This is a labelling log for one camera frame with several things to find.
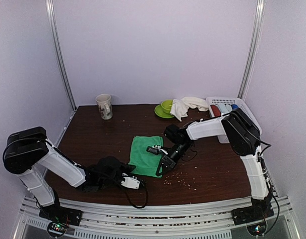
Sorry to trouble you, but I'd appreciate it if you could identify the rolled dark blue towel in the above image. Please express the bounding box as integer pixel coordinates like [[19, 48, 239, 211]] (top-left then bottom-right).
[[230, 104, 239, 110]]

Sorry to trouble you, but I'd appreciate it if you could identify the rolled red towel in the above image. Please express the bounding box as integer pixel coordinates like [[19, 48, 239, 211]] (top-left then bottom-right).
[[210, 105, 221, 117]]

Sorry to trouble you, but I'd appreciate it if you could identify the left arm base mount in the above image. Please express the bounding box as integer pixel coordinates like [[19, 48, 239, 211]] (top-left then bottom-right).
[[39, 208, 83, 226]]

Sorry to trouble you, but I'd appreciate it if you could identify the white cream towel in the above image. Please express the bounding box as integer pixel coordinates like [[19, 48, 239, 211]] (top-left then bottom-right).
[[170, 97, 209, 121]]

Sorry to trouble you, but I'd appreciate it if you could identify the aluminium front rail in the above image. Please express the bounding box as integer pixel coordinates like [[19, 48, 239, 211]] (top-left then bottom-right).
[[11, 197, 302, 239]]

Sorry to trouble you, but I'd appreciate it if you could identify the white plastic basket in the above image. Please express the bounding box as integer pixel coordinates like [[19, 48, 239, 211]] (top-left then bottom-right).
[[205, 96, 263, 144]]

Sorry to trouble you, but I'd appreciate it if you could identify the patterned ceramic mug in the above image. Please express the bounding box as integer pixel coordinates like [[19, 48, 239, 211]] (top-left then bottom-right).
[[95, 94, 113, 120]]

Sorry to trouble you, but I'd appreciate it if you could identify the green cup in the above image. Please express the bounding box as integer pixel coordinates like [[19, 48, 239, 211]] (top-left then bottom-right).
[[161, 100, 173, 114]]

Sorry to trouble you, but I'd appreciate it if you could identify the left aluminium frame post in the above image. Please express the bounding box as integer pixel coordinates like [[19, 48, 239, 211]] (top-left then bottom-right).
[[45, 0, 77, 111]]

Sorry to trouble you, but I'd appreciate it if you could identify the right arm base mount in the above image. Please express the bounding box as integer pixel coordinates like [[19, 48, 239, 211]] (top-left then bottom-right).
[[231, 206, 275, 225]]

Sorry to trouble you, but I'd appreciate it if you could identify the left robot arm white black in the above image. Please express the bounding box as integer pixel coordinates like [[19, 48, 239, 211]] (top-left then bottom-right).
[[2, 126, 140, 221]]

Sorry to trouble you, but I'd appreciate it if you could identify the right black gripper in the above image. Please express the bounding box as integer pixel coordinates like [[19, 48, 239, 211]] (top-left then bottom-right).
[[157, 142, 193, 176]]

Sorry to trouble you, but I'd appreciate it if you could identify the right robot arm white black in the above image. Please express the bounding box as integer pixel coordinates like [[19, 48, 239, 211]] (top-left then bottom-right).
[[147, 108, 272, 220]]

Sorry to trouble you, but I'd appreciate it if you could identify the green microfiber towel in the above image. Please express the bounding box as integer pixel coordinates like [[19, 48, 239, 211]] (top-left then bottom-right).
[[129, 136, 163, 178]]

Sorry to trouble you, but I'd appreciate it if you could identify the green saucer plate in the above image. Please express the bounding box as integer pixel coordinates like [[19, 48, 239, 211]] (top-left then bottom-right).
[[154, 105, 174, 119]]

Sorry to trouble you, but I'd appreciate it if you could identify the aluminium frame post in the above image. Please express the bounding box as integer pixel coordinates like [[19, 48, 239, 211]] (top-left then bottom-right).
[[45, 0, 77, 111], [238, 0, 266, 100]]

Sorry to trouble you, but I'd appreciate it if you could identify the rolled light blue towel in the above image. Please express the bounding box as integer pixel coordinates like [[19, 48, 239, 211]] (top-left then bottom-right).
[[217, 103, 232, 115]]

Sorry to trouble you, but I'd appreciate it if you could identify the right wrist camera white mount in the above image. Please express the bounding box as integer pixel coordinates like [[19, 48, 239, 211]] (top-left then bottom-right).
[[146, 145, 170, 155]]

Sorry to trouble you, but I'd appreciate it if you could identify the right aluminium frame post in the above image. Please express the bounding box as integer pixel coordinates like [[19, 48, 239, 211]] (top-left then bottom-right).
[[238, 0, 266, 100]]

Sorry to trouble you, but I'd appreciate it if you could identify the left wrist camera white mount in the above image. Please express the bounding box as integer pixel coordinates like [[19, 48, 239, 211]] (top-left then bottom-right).
[[120, 174, 140, 190]]

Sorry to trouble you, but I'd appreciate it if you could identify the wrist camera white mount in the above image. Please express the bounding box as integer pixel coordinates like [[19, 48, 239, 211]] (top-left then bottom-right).
[[120, 174, 140, 190], [146, 145, 170, 155]]

